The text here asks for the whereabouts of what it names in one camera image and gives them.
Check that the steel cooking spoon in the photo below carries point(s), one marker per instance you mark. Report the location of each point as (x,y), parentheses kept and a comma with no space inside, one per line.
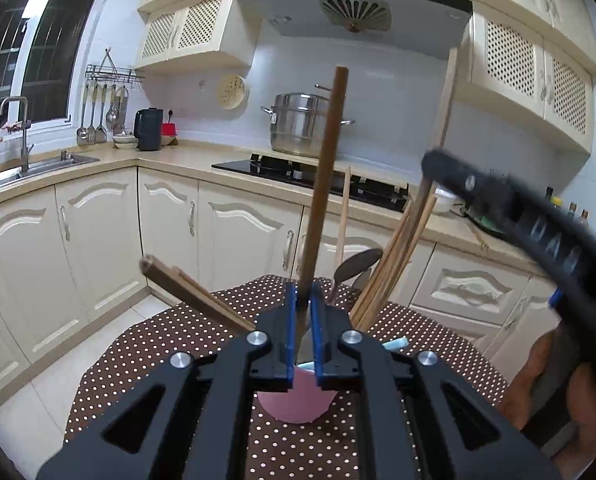
(122,110)

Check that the steel ladle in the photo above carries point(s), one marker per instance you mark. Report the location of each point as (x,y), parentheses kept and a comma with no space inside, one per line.
(81,135)

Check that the white frame window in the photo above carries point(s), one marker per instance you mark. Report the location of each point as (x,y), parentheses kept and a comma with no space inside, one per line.
(37,60)

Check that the dark brown chopstick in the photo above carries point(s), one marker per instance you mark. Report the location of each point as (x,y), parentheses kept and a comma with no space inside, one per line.
(328,160)

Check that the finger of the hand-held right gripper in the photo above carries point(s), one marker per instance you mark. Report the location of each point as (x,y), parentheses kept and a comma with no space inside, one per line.
(503,200)

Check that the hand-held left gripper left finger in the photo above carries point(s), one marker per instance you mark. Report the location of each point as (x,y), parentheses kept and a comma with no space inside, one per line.
(292,330)

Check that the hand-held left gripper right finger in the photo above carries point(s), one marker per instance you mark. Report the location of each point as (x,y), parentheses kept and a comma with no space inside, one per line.
(318,330)

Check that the black glass gas stove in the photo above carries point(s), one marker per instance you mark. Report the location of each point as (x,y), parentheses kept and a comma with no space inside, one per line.
(258,166)

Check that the small cream lattice cabinet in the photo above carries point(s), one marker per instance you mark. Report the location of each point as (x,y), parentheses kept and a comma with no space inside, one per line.
(197,30)

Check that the red label sauce bottle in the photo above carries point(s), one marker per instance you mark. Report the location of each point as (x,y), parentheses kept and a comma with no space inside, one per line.
(584,219)

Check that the steel steamer pot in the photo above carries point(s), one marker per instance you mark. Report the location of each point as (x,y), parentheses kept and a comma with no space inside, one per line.
(298,130)

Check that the grey range hood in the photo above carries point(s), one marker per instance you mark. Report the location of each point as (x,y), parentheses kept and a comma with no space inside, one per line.
(288,5)

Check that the large cream lattice cabinet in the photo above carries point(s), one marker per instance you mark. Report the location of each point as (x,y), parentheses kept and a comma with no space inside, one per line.
(528,70)

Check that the pile of wooden chopsticks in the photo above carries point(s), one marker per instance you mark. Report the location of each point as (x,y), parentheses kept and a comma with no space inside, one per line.
(393,260)

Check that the dark soy sauce bottle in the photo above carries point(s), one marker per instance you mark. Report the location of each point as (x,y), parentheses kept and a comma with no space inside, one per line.
(572,210)

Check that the steel kitchen faucet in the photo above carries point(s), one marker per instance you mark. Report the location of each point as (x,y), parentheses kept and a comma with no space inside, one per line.
(25,150)

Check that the person's right hand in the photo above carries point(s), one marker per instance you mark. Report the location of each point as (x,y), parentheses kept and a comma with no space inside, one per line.
(593,410)

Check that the stacked white bowls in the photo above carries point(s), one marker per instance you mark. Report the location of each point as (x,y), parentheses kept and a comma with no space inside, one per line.
(125,141)

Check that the round bamboo trivet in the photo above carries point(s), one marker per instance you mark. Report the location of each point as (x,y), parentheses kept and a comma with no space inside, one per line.
(232,91)

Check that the black electric kettle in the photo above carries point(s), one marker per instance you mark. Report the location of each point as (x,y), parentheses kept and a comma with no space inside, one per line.
(148,130)

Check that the pink cup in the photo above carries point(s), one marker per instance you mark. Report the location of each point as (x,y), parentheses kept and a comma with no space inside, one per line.
(298,405)

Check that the beige kitchen countertop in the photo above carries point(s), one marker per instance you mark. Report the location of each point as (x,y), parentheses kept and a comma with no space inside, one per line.
(187,157)

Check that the stainless steel sink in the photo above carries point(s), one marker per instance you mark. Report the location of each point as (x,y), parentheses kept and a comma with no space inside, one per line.
(37,166)

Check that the green bottle yellow cap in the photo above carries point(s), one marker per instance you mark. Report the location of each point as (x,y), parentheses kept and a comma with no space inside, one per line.
(557,202)

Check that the red container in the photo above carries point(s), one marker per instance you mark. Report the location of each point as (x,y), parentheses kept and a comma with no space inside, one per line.
(169,132)

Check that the brown polka dot tablecloth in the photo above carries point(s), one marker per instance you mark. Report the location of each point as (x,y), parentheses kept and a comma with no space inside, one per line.
(142,360)

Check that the steel spatula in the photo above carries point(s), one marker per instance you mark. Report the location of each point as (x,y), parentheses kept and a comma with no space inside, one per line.
(92,132)
(100,132)

